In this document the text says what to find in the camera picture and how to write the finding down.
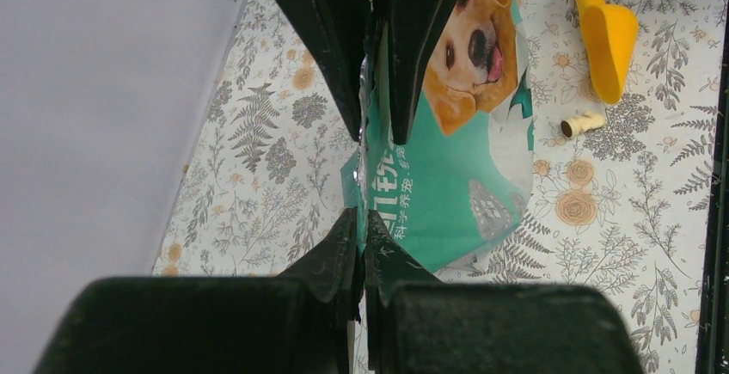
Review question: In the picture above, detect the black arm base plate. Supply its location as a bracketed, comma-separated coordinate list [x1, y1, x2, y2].
[695, 38, 728, 373]

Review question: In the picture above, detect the small cream toy piece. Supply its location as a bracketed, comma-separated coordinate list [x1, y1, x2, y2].
[560, 112, 606, 138]

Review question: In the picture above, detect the orange plastic scoop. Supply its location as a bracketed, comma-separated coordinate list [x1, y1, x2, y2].
[575, 0, 639, 105]

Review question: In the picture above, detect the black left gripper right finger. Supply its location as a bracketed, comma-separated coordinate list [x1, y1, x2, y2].
[364, 211, 641, 373]

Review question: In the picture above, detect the floral patterned table cloth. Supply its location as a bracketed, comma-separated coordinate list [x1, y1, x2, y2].
[152, 0, 728, 373]

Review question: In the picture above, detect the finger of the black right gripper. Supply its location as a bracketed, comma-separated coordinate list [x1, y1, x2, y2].
[374, 0, 456, 145]
[275, 0, 370, 142]

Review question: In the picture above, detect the green dog food bag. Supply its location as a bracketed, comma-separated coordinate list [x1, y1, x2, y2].
[341, 0, 534, 272]

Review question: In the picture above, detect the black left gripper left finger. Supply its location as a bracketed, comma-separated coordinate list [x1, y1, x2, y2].
[35, 208, 359, 373]

